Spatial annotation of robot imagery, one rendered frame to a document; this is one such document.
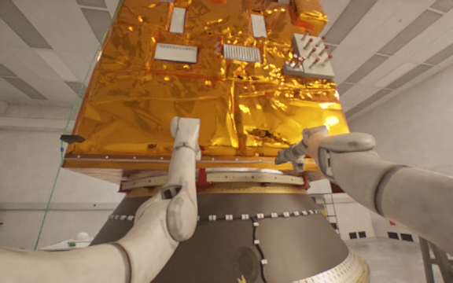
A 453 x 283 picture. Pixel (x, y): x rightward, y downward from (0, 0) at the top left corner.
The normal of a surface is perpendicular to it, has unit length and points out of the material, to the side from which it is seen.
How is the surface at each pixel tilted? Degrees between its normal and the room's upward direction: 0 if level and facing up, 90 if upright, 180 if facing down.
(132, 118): 89
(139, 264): 72
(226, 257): 62
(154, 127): 88
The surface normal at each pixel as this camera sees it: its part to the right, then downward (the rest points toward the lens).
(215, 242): 0.01, -0.76
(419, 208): -0.98, -0.07
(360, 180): -0.95, -0.27
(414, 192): -0.83, -0.52
